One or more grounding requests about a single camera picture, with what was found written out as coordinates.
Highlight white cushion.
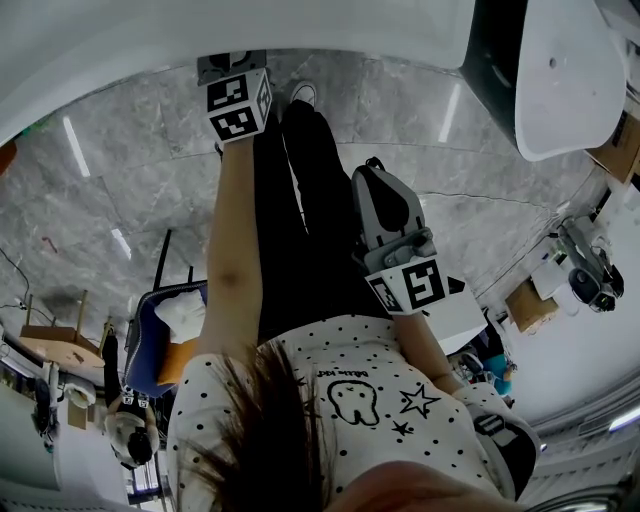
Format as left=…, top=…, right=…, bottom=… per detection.
left=153, top=291, right=207, bottom=345

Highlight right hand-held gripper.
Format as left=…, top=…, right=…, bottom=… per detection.
left=351, top=166, right=466, bottom=316

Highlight person's head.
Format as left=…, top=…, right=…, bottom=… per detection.
left=324, top=459, right=521, bottom=512

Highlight person's right forearm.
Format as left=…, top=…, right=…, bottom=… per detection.
left=392, top=307, right=464, bottom=396

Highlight person's right white shoe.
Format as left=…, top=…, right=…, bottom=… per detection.
left=288, top=80, right=318, bottom=109

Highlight blue chair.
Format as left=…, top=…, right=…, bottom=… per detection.
left=123, top=228, right=209, bottom=400

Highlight small cardboard box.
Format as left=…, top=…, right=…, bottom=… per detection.
left=504, top=279, right=560, bottom=335

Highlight orange sofa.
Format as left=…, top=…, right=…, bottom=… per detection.
left=0, top=139, right=19, bottom=176

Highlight person's black backpack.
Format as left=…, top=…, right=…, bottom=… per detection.
left=472, top=412, right=542, bottom=501

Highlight white bathtub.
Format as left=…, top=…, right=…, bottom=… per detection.
left=459, top=0, right=629, bottom=164

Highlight person's left forearm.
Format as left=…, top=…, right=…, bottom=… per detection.
left=192, top=139, right=265, bottom=359

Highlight person's black trousers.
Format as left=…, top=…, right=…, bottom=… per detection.
left=252, top=98, right=396, bottom=346

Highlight white grey device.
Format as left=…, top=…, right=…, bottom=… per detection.
left=32, top=362, right=97, bottom=451

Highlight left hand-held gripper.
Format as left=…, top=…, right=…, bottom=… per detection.
left=196, top=49, right=274, bottom=147

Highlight orange cushion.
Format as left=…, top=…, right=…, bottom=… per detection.
left=157, top=339, right=197, bottom=386

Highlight large cardboard box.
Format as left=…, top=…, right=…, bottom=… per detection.
left=584, top=109, right=640, bottom=189

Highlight white table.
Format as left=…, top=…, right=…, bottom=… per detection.
left=439, top=287, right=489, bottom=357

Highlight person's white polka-dot shirt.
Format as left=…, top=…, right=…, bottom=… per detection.
left=164, top=314, right=519, bottom=512

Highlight grey robot device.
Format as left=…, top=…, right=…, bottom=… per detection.
left=555, top=215, right=626, bottom=314

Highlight wooden stool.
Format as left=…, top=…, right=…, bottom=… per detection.
left=19, top=288, right=114, bottom=370

